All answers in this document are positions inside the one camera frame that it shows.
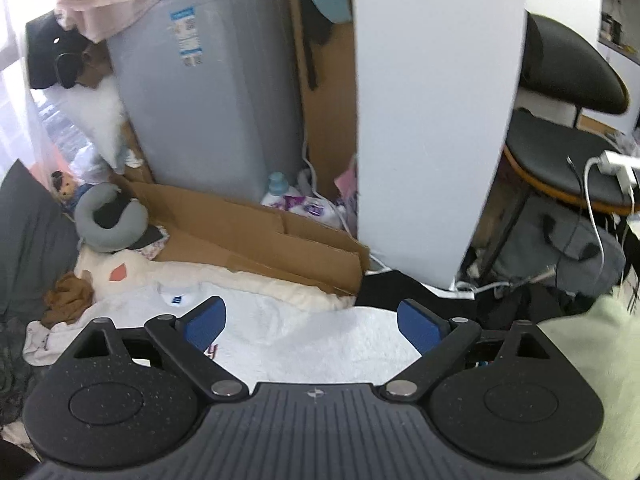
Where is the light grey sweatshirt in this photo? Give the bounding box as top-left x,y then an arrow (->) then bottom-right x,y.
23,282 -> 419,387

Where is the cream cartoon print bedsheet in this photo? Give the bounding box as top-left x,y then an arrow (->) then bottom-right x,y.
74,247 -> 355,311

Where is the flattened brown cardboard box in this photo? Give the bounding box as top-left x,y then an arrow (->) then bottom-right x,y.
112,123 -> 371,297

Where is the brown crumpled garment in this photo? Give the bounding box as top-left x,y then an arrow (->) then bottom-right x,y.
40,272 -> 94,328

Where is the grey neck pillow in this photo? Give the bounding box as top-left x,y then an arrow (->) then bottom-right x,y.
74,183 -> 149,254

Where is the grey backpack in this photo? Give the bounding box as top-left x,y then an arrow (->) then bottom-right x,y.
492,196 -> 626,297

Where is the pale green cloth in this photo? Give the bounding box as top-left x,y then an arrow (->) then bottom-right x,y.
538,296 -> 640,479

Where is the dark grey pillow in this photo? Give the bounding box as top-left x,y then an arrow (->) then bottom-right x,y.
1,160 -> 78,323

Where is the detergent bottle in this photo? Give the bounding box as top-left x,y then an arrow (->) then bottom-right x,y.
260,172 -> 302,210

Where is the small plush doll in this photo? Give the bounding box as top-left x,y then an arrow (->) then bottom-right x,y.
51,170 -> 92,217

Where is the white power adapter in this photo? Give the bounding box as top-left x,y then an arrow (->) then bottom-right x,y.
598,151 -> 640,193

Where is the white fluffy cushion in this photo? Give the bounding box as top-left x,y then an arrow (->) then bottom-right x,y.
48,75 -> 128,174

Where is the grey washing machine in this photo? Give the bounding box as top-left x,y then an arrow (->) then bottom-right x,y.
107,0 -> 303,202

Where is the black round chair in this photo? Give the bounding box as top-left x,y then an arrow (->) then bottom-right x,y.
470,8 -> 640,281

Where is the white charging cable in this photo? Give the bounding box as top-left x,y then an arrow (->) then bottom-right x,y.
581,156 -> 609,281

